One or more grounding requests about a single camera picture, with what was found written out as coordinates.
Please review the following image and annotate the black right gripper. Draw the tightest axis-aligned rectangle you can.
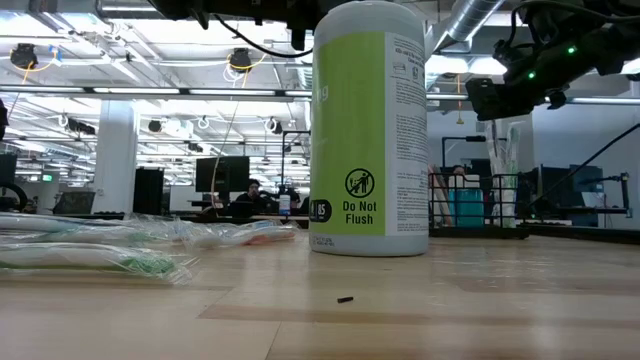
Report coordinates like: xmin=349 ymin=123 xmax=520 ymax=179
xmin=465 ymin=77 xmax=554 ymax=122

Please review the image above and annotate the small white cap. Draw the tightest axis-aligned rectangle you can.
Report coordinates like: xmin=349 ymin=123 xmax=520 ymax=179
xmin=457 ymin=174 xmax=486 ymax=229

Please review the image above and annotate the green toothbrush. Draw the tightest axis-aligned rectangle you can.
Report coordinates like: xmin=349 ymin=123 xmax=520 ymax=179
xmin=0 ymin=242 xmax=197 ymax=287
xmin=0 ymin=224 xmax=174 ymax=247

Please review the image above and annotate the black ceiling device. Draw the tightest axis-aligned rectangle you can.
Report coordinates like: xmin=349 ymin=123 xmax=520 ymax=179
xmin=228 ymin=47 xmax=254 ymax=74
xmin=9 ymin=42 xmax=40 ymax=70

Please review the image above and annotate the long ceiling light strip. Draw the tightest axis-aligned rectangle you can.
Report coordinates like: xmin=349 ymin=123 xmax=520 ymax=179
xmin=0 ymin=85 xmax=314 ymax=99
xmin=427 ymin=93 xmax=640 ymax=105

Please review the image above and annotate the black monitor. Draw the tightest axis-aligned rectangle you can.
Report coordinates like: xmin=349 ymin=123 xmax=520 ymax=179
xmin=0 ymin=152 xmax=19 ymax=189
xmin=194 ymin=155 xmax=251 ymax=194
xmin=539 ymin=165 xmax=571 ymax=209

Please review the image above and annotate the blue panel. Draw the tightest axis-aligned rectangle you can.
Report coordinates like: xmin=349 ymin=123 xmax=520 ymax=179
xmin=569 ymin=163 xmax=605 ymax=209

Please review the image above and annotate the green white wipes canister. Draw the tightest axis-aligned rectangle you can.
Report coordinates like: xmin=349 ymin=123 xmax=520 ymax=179
xmin=308 ymin=0 xmax=431 ymax=259

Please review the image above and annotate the black cabinet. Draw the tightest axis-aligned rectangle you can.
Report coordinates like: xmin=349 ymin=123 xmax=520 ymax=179
xmin=132 ymin=167 xmax=165 ymax=216

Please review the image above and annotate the white pillar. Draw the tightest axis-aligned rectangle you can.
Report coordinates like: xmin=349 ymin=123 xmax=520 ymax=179
xmin=91 ymin=99 xmax=140 ymax=215

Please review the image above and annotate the dark grey seat back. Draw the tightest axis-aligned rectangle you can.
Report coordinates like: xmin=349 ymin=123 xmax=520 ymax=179
xmin=52 ymin=190 xmax=96 ymax=215

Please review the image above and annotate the silver ventilation duct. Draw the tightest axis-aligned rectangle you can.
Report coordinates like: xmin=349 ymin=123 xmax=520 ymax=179
xmin=284 ymin=22 xmax=321 ymax=91
xmin=439 ymin=0 xmax=506 ymax=56

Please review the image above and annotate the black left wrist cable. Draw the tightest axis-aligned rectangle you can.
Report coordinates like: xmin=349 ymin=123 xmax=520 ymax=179
xmin=213 ymin=13 xmax=315 ymax=59

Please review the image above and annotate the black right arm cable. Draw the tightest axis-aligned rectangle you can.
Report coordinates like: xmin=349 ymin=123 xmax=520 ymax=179
xmin=524 ymin=122 xmax=640 ymax=209

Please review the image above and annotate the black wire basket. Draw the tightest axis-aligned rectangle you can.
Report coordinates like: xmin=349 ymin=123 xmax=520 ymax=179
xmin=428 ymin=172 xmax=532 ymax=240

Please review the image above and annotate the black camera stand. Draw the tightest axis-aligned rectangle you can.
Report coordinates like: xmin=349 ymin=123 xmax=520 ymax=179
xmin=579 ymin=172 xmax=632 ymax=219

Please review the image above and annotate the black aluminium frame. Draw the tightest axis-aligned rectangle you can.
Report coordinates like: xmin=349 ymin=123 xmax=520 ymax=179
xmin=0 ymin=212 xmax=640 ymax=247

